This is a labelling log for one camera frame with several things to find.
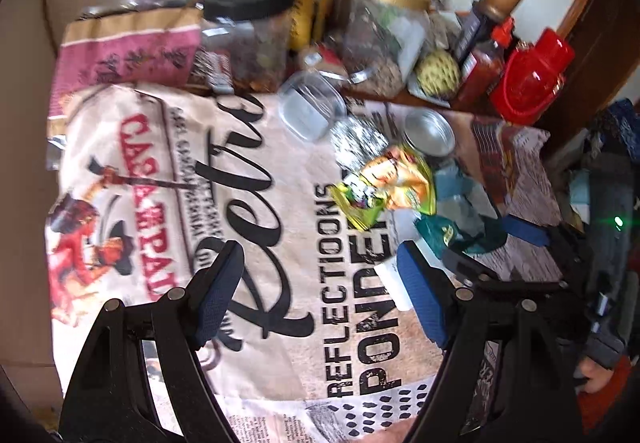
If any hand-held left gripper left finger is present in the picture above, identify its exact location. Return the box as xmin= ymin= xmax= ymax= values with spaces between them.
xmin=59 ymin=239 xmax=246 ymax=443

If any dark sauce bottle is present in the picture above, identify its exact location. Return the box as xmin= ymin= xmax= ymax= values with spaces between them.
xmin=452 ymin=0 xmax=496 ymax=66

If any gold lid jar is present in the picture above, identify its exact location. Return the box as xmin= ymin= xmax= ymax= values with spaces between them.
xmin=340 ymin=0 xmax=434 ymax=86

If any yellow green snack wrapper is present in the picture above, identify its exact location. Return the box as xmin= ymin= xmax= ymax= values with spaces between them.
xmin=330 ymin=145 xmax=436 ymax=232

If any red thermos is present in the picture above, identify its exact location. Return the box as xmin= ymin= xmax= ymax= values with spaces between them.
xmin=489 ymin=27 xmax=576 ymax=126

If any person's right forearm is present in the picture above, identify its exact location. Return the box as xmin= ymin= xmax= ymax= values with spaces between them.
xmin=575 ymin=355 xmax=637 ymax=429

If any printed tablecloth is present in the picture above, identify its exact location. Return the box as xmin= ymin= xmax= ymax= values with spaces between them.
xmin=45 ymin=83 xmax=566 ymax=443

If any wooden door frame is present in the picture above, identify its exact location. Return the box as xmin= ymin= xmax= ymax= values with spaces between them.
xmin=555 ymin=0 xmax=640 ymax=164

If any teal wrapper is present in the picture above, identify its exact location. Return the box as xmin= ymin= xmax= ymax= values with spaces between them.
xmin=412 ymin=213 xmax=509 ymax=257

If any red white small packet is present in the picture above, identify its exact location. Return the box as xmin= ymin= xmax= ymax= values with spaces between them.
xmin=297 ymin=45 xmax=351 ymax=79

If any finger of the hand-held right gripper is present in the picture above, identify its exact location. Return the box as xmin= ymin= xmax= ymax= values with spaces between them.
xmin=442 ymin=248 xmax=572 ymax=298
xmin=500 ymin=215 xmax=587 ymax=270

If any pale blue wrapper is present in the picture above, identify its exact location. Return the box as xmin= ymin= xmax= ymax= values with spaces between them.
xmin=432 ymin=163 xmax=496 ymax=229

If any yellow knobby fruit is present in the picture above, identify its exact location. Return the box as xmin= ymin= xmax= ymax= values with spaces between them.
xmin=412 ymin=48 xmax=462 ymax=96

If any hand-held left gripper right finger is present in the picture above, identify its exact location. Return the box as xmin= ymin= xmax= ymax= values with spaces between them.
xmin=396 ymin=240 xmax=583 ymax=443

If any black lid jar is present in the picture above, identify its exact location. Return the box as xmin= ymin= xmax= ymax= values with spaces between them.
xmin=200 ymin=0 xmax=297 ymax=94

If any red sauce bottle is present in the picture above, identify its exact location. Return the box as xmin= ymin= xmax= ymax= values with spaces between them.
xmin=452 ymin=18 xmax=516 ymax=108

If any clear plastic container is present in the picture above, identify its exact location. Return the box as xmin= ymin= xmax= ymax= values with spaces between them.
xmin=277 ymin=70 xmax=348 ymax=144

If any blue sequined cloth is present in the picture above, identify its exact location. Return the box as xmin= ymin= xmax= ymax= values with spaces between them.
xmin=590 ymin=98 xmax=640 ymax=148

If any crumpled foil wrapper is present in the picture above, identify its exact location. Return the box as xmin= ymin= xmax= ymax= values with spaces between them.
xmin=330 ymin=117 xmax=391 ymax=174

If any metal tin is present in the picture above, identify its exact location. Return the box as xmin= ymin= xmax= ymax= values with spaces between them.
xmin=402 ymin=108 xmax=457 ymax=158

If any pink brown paper bag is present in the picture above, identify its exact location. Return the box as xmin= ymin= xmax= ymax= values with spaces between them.
xmin=52 ymin=5 xmax=206 ymax=94

